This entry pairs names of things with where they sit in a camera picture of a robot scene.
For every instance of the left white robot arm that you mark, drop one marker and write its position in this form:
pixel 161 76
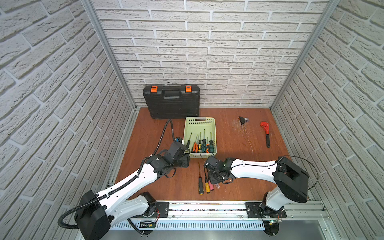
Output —
pixel 99 211

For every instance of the green handle screwdriver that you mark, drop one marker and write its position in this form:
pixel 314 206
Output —
pixel 204 143
pixel 211 145

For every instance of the light green plastic bin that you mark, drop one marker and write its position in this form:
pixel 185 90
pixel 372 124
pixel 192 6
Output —
pixel 197 125

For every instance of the long black handle screwdriver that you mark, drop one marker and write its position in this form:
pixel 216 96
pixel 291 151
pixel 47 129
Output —
pixel 200 183

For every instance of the small black metal part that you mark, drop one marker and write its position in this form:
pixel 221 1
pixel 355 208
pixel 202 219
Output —
pixel 243 120

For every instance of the black plastic tool case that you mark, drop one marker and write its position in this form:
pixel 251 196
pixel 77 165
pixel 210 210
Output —
pixel 172 102

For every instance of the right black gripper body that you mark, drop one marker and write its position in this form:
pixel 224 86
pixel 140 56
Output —
pixel 214 178

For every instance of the black yellow handle screwdriver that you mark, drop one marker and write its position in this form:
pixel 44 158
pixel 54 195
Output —
pixel 199 143

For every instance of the pink handle screwdriver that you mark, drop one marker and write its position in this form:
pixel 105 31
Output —
pixel 211 186

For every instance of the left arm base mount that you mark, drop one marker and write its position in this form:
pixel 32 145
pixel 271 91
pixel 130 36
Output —
pixel 159 210

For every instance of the red pipe wrench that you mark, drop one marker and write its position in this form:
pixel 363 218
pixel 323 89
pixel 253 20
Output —
pixel 265 125

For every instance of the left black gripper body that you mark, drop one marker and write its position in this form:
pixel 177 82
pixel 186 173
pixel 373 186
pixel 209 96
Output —
pixel 184 157

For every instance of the small orange handle screwdriver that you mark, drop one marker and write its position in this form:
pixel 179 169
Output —
pixel 196 144

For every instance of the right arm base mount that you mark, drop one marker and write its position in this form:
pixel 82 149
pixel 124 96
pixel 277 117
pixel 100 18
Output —
pixel 255 210

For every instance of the orange black stubby screwdriver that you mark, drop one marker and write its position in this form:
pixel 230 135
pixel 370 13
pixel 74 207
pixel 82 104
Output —
pixel 208 147

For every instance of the aluminium rail frame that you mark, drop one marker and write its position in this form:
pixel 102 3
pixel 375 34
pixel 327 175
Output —
pixel 232 216

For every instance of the black yellow small screwdriver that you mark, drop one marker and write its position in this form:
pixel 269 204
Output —
pixel 189 140

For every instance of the orange black handle screwdriver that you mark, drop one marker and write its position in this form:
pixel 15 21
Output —
pixel 193 146

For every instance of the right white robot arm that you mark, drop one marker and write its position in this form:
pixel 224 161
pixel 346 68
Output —
pixel 291 180

